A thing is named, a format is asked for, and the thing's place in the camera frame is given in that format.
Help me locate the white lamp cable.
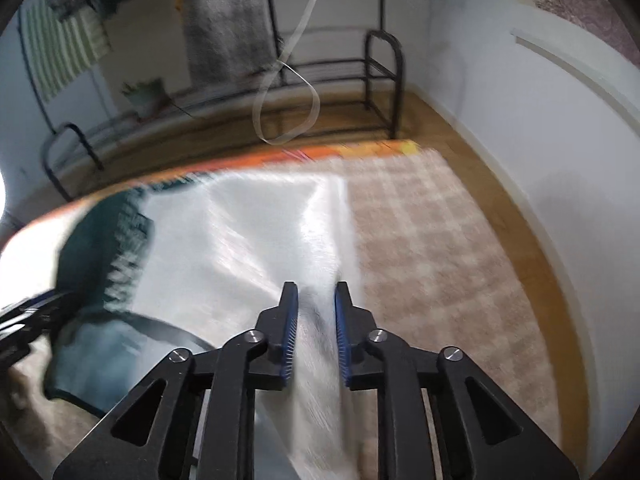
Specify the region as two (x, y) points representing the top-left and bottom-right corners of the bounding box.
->
(250, 0), (322, 148)

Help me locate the green striped wall hanging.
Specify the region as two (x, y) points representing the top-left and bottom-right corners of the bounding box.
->
(22, 0), (111, 103)

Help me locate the grey plaid hanging coat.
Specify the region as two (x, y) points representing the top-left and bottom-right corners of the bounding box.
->
(181, 0), (276, 87)

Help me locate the beige plaid bed blanket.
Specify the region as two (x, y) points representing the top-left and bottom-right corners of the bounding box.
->
(0, 140), (564, 480)

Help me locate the potted plant green pot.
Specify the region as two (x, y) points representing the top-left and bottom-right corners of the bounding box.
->
(120, 77), (169, 119)

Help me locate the green floral patterned garment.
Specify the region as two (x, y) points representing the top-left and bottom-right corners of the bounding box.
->
(43, 170), (358, 479)

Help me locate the black metal clothes rack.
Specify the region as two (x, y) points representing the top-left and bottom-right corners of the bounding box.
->
(40, 0), (406, 203)

